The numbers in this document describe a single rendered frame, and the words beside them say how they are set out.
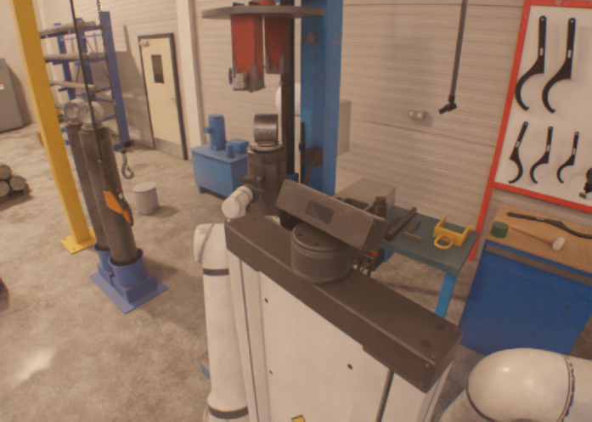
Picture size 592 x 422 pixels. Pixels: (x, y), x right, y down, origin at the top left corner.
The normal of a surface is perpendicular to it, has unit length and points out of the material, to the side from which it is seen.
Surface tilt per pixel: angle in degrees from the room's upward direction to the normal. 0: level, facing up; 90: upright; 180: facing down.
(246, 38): 90
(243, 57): 90
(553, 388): 45
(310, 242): 0
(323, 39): 90
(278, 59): 90
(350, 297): 0
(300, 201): 61
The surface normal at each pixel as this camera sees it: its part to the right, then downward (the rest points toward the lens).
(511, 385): -0.77, -0.26
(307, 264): -0.52, 0.38
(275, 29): -0.28, 0.43
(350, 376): -0.73, 0.30
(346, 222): -0.64, -0.17
